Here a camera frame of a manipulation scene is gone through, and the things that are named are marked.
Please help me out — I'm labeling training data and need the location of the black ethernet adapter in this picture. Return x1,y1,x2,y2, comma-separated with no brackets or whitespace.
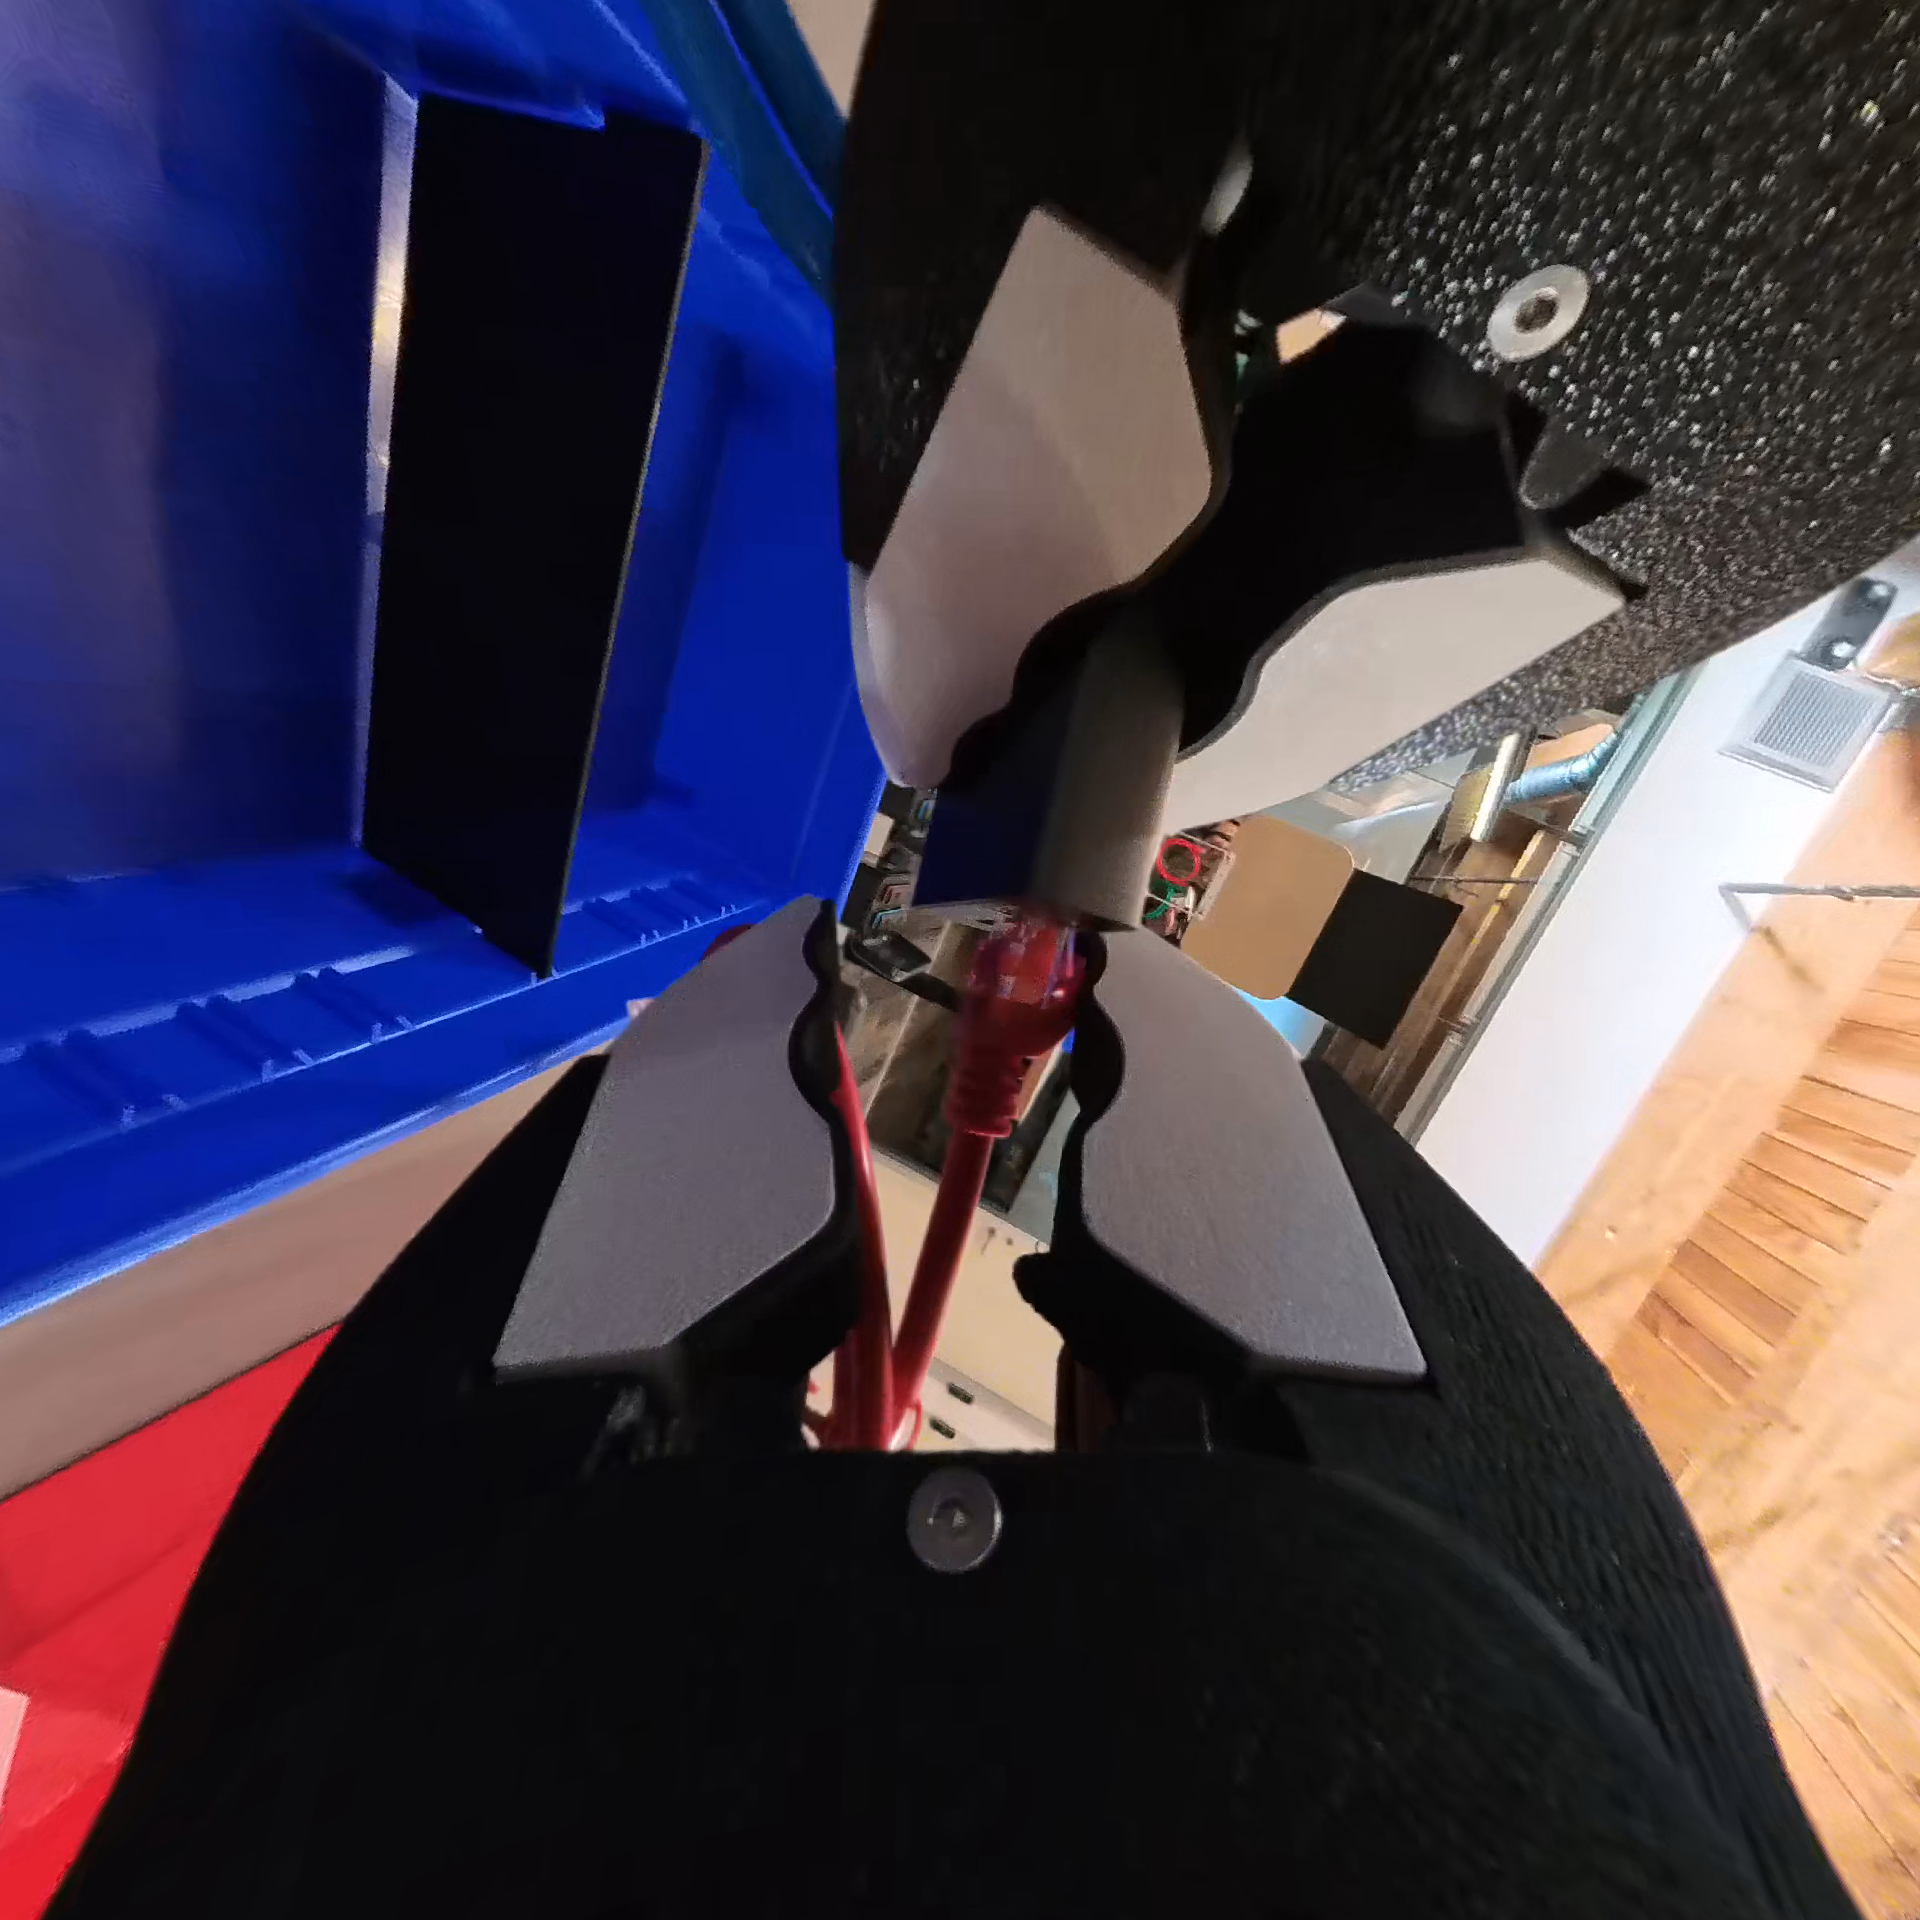
915,615,1187,930

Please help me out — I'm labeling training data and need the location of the red ethernet cable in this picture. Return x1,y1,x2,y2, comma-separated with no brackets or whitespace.
801,910,1090,1455

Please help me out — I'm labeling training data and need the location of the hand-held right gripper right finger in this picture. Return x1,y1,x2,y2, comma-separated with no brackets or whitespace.
1015,919,1432,1455

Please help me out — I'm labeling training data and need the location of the white wall air vent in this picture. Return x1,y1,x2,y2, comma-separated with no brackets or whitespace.
1717,652,1903,784

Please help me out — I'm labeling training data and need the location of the black wall panel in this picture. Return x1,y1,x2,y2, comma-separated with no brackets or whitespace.
1288,869,1468,1049

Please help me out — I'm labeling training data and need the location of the blue storage bin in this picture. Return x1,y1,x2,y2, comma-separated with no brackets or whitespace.
0,0,889,1325

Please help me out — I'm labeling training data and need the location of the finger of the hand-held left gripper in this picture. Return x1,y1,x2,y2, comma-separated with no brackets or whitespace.
852,210,1226,797
1142,333,1637,834

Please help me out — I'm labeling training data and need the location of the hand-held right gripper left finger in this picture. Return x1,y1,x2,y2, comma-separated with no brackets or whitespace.
493,893,868,1453

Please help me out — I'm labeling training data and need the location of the red storage bin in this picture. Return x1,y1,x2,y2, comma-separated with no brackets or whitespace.
0,1325,349,1920

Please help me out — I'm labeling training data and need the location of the silver ribbed air duct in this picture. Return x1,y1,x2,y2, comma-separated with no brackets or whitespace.
1501,715,1630,808

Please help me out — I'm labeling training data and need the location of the black plastic bin divider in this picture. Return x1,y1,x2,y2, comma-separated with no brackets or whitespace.
365,99,711,972

